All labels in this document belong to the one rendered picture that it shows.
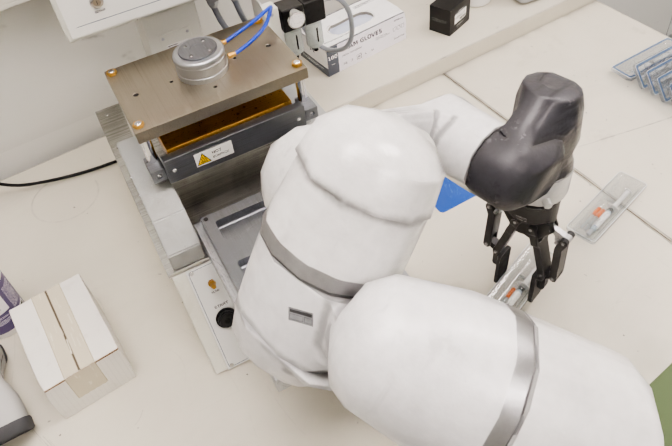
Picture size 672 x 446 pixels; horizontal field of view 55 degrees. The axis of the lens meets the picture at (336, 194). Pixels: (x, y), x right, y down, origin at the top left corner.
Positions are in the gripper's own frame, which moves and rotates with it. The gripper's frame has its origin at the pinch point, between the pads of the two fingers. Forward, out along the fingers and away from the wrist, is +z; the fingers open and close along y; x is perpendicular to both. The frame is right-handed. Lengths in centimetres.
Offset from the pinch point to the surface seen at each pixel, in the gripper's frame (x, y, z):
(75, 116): -21, -98, -1
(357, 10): 40, -67, -7
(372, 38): 35, -59, -5
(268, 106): -13.5, -38.7, -26.1
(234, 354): -38.5, -27.8, 2.5
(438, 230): 3.5, -18.1, 4.7
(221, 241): -33.5, -29.4, -19.6
